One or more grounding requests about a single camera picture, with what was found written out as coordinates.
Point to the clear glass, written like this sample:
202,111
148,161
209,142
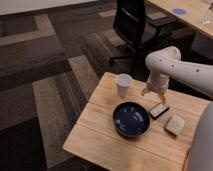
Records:
207,17

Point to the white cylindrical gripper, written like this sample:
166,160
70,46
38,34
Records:
157,83

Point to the dark blue bowl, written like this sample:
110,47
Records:
131,119

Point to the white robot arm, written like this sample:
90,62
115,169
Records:
165,64

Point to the white sponge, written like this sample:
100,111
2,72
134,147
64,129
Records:
175,125

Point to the black and white eraser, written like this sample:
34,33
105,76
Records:
158,110

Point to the white paper cup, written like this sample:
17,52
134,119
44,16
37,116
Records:
123,82

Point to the blue round coaster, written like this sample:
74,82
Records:
179,11

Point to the black office chair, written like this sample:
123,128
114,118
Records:
140,32

